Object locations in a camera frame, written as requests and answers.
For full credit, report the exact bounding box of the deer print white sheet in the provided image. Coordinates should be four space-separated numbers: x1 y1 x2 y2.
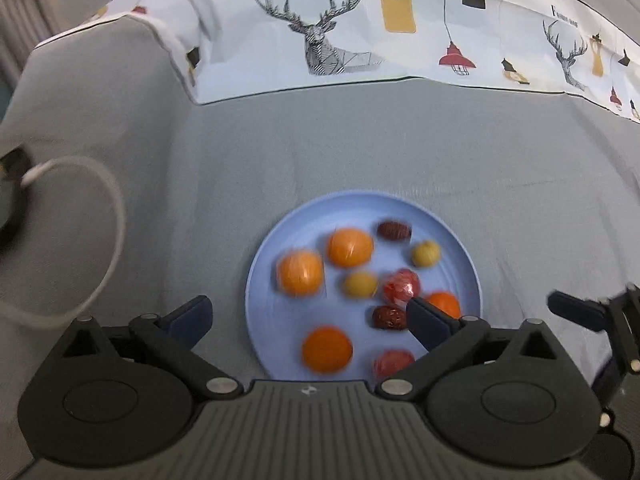
35 0 640 122

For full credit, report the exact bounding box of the black smartphone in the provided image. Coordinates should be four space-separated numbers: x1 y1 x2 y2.
0 146 32 242

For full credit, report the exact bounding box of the large plastic-wrapped orange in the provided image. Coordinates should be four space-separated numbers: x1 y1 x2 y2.
274 249 327 297

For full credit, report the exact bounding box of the small plastic-wrapped orange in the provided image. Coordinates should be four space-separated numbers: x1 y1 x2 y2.
426 291 462 319

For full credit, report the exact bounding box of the grey curtain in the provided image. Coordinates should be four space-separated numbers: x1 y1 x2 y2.
0 0 123 81

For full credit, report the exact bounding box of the red plastic-wrapped fruit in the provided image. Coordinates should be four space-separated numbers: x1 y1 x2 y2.
382 268 421 306
372 349 416 380

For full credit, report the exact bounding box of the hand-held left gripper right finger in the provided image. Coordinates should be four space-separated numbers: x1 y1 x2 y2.
375 296 557 402

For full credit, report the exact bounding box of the dark red date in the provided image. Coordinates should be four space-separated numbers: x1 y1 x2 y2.
376 220 412 242
371 305 410 332

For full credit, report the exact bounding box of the white charging cable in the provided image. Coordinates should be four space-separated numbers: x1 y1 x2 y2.
0 156 127 331

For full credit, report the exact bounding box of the small bare orange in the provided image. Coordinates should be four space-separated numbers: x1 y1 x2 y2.
326 227 375 268
301 326 355 374

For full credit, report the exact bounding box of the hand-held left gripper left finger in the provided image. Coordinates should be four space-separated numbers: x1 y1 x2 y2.
62 296 241 402

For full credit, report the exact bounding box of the light blue round plate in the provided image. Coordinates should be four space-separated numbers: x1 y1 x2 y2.
245 189 484 382

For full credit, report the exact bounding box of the yellow-green round fruit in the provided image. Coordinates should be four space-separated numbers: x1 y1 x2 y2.
411 240 442 268
343 270 379 299

